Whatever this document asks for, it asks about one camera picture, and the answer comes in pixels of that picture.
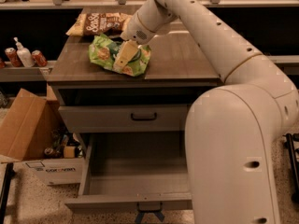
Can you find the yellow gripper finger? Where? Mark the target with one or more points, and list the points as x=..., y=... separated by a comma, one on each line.
x=126, y=53

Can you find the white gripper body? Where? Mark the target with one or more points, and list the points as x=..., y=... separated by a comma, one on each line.
x=135, y=30

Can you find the green rice chip bag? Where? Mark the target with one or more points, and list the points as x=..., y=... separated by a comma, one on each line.
x=103, y=52

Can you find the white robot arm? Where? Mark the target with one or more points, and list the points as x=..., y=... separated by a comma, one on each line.
x=229, y=130

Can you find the grey drawer cabinet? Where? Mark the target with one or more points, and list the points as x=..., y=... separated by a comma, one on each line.
x=178, y=72

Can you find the brown yellow chip bag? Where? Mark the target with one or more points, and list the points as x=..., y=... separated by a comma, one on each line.
x=99, y=23

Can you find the closed upper drawer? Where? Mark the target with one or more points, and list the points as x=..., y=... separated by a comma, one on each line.
x=124, y=118

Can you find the open lower drawer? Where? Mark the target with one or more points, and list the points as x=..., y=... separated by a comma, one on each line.
x=144, y=171

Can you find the blue clamp under drawer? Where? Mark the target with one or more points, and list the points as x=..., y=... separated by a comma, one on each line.
x=145, y=216

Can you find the right red soda can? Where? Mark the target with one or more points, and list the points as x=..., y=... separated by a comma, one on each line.
x=39, y=58

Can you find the red soda can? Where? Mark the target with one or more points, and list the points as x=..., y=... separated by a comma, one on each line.
x=39, y=58
x=13, y=57

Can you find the white pump bottle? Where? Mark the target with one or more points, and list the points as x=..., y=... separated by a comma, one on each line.
x=24, y=54

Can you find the left red soda can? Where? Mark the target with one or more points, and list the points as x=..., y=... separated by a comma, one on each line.
x=13, y=57

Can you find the cardboard box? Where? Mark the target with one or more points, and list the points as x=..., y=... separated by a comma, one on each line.
x=26, y=135

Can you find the black stand left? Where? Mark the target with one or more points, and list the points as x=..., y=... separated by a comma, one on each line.
x=8, y=175

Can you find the black stand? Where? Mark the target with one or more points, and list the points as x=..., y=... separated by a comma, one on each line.
x=8, y=175
x=294, y=166

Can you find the black stand right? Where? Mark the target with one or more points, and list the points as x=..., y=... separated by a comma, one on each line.
x=294, y=166

